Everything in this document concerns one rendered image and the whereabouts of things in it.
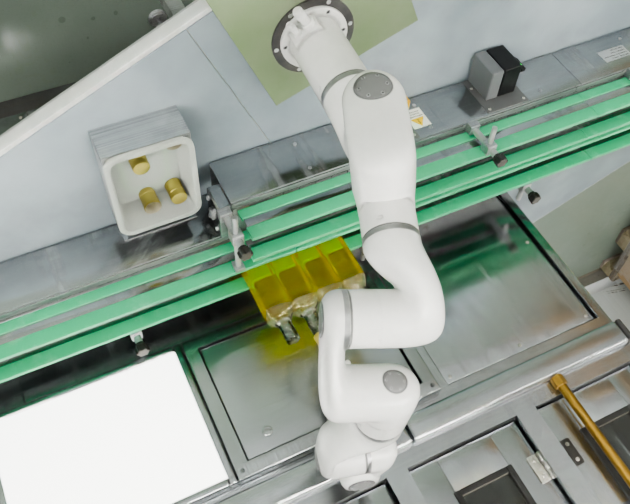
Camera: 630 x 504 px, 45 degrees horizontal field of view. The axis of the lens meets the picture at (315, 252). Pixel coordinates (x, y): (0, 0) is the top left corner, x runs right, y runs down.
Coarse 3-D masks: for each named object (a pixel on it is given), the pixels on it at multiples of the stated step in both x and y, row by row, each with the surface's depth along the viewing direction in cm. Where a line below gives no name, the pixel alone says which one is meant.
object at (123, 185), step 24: (168, 144) 138; (192, 144) 140; (120, 168) 147; (168, 168) 153; (192, 168) 145; (120, 192) 152; (192, 192) 153; (120, 216) 147; (144, 216) 154; (168, 216) 154
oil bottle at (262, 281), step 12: (264, 264) 160; (252, 276) 158; (264, 276) 158; (276, 276) 158; (252, 288) 158; (264, 288) 156; (276, 288) 156; (264, 300) 154; (276, 300) 155; (288, 300) 155; (264, 312) 156; (276, 312) 153; (288, 312) 154; (276, 324) 155
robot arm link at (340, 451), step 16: (320, 432) 126; (336, 432) 121; (352, 432) 119; (320, 448) 125; (336, 448) 121; (352, 448) 119; (368, 448) 118; (320, 464) 127; (336, 464) 122; (352, 464) 128
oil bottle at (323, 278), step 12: (300, 252) 162; (312, 252) 162; (300, 264) 162; (312, 264) 160; (324, 264) 160; (312, 276) 158; (324, 276) 158; (336, 276) 159; (324, 288) 157; (336, 288) 157
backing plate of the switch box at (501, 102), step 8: (472, 88) 175; (480, 96) 174; (504, 96) 174; (512, 96) 175; (520, 96) 175; (488, 104) 173; (496, 104) 173; (504, 104) 173; (512, 104) 173; (488, 112) 171
